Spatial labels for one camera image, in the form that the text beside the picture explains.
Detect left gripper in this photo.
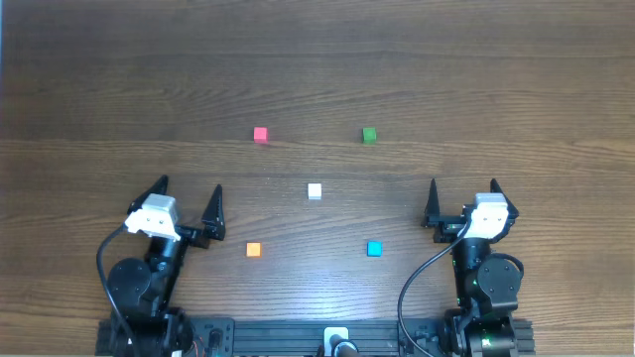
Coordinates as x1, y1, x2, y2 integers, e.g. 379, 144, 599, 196
127, 174, 227, 250

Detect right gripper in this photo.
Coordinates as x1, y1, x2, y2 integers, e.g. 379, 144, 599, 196
421, 178, 521, 245

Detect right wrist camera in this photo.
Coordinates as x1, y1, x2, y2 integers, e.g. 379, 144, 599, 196
463, 192, 511, 241

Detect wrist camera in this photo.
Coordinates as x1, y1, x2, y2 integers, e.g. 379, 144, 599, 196
463, 192, 511, 241
123, 193, 183, 243

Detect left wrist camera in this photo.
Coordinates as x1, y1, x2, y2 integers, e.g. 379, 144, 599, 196
123, 193, 183, 243

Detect black cable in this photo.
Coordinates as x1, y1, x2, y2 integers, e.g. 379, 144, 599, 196
95, 223, 141, 357
396, 217, 472, 357

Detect mounting rail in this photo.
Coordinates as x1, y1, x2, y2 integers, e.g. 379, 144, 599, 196
95, 316, 538, 357

